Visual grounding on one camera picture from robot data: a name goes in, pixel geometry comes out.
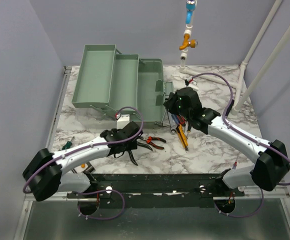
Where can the green handle screwdriver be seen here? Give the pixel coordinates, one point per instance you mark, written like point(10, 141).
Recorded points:
point(68, 144)

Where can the white pvc pipe frame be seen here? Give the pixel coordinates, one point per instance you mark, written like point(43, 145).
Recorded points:
point(239, 99)

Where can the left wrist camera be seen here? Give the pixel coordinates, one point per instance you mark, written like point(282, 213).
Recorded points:
point(122, 120)

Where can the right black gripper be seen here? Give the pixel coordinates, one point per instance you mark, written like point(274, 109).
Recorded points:
point(170, 104)

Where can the orange long nose pliers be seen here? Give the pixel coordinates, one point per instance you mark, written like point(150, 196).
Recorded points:
point(150, 142)

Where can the green tool box clear lid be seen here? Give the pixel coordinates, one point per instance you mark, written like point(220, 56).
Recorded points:
point(109, 80)

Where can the blue handle screwdriver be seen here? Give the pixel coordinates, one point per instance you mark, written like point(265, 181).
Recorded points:
point(177, 119)

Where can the orange box cutter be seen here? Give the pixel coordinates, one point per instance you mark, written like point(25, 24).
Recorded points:
point(182, 137)

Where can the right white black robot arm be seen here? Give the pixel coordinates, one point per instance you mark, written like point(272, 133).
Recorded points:
point(268, 158)

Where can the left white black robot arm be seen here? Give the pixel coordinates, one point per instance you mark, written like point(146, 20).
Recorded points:
point(44, 173)

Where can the silver ratchet wrench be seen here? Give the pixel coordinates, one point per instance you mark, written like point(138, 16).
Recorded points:
point(172, 124)

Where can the small black claw hammer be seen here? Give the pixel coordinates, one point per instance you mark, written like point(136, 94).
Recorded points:
point(160, 123)

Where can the black mounting rail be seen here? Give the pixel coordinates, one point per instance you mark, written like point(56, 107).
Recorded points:
point(142, 191)

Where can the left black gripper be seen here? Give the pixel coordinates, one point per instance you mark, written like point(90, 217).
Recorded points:
point(132, 145)

